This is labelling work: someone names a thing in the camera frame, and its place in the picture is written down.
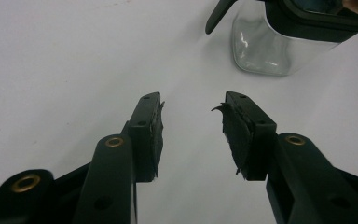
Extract clear glass jar black lid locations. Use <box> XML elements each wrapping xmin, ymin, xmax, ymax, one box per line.
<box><xmin>204</xmin><ymin>0</ymin><xmax>358</xmax><ymax>77</ymax></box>

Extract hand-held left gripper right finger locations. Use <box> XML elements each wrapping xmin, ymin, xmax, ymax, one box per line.
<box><xmin>211</xmin><ymin>91</ymin><xmax>358</xmax><ymax>224</ymax></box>

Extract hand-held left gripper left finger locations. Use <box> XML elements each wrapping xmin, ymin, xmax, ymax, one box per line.
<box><xmin>72</xmin><ymin>91</ymin><xmax>166</xmax><ymax>224</ymax></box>

